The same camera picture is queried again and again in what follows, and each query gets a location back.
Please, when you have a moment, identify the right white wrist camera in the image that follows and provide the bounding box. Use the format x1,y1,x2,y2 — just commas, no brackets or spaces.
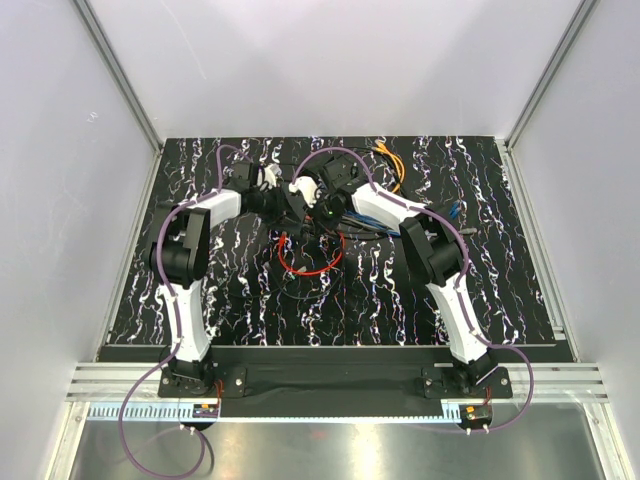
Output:
289,176,319,208

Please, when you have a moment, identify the black network switch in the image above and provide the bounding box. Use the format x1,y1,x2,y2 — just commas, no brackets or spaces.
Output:
282,183,308,225

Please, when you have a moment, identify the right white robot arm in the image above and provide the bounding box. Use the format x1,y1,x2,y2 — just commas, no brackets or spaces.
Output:
289,148,497,397

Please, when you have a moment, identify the yellow ethernet cable lower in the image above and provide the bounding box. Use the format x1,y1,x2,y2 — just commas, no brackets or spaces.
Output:
372,144,404,195

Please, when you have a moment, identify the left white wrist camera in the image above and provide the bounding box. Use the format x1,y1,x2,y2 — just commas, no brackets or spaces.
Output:
263,163,282,188

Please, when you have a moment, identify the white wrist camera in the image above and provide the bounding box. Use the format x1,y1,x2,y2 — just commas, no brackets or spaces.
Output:
289,176,319,208
263,163,282,188

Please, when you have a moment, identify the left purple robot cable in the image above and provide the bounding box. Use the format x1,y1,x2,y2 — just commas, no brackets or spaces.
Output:
117,144,251,477

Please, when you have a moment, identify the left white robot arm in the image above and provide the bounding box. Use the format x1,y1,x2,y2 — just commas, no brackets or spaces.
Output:
147,161,286,396

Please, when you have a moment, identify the red ethernet cable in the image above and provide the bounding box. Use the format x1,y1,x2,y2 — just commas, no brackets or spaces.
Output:
276,227,346,275

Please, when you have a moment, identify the aluminium frame rail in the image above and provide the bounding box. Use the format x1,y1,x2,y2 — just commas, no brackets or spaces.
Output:
66,363,608,403

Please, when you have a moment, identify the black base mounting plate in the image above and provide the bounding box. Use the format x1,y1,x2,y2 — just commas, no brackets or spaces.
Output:
159,346,513,400

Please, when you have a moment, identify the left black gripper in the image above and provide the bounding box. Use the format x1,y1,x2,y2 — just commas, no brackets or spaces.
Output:
251,184,301,227

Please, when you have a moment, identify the thin black power cable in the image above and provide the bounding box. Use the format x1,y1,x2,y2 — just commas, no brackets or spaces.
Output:
224,159,321,301

